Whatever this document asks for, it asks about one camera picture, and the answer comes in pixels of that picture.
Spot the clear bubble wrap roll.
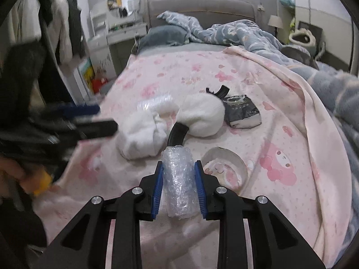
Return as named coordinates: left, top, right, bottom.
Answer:
left=161, top=145, right=198, bottom=219

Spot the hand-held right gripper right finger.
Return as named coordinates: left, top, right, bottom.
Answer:
left=194, top=160, right=327, bottom=269

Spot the pink printed blanket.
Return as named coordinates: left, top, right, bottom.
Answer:
left=34, top=46, right=352, bottom=269

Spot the grey-blue pillow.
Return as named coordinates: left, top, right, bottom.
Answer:
left=137, top=25, right=191, bottom=52

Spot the cream plush pet bed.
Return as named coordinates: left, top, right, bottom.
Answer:
left=289, top=29, right=316, bottom=52

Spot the grey bedsheet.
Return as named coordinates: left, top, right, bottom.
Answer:
left=137, top=42, right=233, bottom=54

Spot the clear plastic wrap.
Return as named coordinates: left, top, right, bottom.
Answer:
left=137, top=95, right=174, bottom=115

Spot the yellow box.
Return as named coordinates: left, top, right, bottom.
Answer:
left=81, top=62, right=95, bottom=96

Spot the dark cloth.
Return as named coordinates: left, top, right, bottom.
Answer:
left=0, top=42, right=48, bottom=113

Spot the round mirror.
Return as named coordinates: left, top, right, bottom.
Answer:
left=107, top=0, right=141, bottom=18

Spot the white wardrobe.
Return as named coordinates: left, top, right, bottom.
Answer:
left=275, top=0, right=354, bottom=73

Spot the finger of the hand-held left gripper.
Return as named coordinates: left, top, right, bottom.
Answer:
left=48, top=120, right=118, bottom=143
left=42, top=104, right=101, bottom=118

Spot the bedside lamp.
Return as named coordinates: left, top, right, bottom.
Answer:
left=268, top=15, right=284, bottom=30

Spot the hanging white fluffy coat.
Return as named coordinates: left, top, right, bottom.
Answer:
left=50, top=0, right=74, bottom=62

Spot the black plastic piece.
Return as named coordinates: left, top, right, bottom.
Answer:
left=167, top=122, right=191, bottom=148
left=206, top=85, right=230, bottom=101

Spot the white dressing table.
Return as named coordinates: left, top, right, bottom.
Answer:
left=88, top=0, right=149, bottom=82

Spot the grey padded headboard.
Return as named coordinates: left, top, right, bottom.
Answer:
left=147, top=0, right=256, bottom=30

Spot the white tape roll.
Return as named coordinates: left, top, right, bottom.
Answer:
left=202, top=147, right=249, bottom=194

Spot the white fluffy cotton wad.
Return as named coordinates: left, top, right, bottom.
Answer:
left=116, top=109, right=178, bottom=159
left=178, top=93, right=226, bottom=137

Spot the blue fleece blanket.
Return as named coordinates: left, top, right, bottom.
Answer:
left=157, top=11, right=359, bottom=191

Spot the red toy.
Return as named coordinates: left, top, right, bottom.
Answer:
left=92, top=78, right=108, bottom=94

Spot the black and silver packet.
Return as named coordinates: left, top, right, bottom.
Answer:
left=223, top=95, right=263, bottom=128

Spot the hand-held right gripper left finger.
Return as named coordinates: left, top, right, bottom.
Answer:
left=36, top=161, right=164, bottom=269

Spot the black box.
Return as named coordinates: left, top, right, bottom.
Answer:
left=297, top=21, right=323, bottom=48

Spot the person's left hand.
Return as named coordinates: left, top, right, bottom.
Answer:
left=0, top=157, right=37, bottom=194

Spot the hanging black garment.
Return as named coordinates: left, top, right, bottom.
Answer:
left=34, top=0, right=57, bottom=51

